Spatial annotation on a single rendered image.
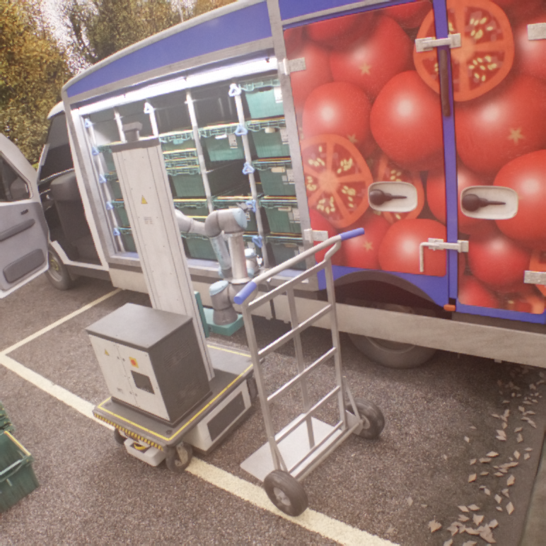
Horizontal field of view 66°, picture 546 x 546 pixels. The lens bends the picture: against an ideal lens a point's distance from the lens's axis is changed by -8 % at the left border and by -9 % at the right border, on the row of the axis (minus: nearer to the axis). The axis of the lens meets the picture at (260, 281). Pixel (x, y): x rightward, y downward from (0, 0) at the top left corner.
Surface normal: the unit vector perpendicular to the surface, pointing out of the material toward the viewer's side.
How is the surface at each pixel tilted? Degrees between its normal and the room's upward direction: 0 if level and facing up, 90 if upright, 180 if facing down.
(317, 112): 90
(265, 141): 91
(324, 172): 90
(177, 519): 0
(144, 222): 90
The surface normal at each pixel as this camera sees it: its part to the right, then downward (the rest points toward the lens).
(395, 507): -0.16, -0.91
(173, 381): 0.81, 0.10
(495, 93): -0.58, 0.40
